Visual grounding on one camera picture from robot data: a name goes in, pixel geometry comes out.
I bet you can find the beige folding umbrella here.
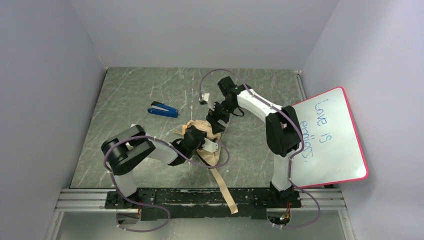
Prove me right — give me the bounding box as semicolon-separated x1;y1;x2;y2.
173;120;239;215

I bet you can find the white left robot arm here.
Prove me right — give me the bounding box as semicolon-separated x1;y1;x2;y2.
100;124;219;197

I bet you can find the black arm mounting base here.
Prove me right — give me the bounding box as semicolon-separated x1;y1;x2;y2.
104;187;302;221

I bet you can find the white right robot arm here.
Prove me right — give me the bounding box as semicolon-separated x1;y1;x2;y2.
199;76;302;199

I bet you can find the blue stapler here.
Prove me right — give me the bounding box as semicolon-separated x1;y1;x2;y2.
147;101;179;118

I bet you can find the pink-framed whiteboard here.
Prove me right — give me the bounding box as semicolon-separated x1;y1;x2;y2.
291;86;369;187

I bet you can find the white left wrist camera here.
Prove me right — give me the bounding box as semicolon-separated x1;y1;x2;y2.
201;138;219;153

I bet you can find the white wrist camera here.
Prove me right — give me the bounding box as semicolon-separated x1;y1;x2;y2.
199;93;210;105
201;138;219;153

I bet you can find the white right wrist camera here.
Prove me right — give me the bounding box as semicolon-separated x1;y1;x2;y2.
199;93;210;105

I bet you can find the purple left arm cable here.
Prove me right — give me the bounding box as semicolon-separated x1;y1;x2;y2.
103;135;231;233

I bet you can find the aluminium frame rail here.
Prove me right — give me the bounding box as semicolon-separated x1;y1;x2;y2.
54;188;347;213

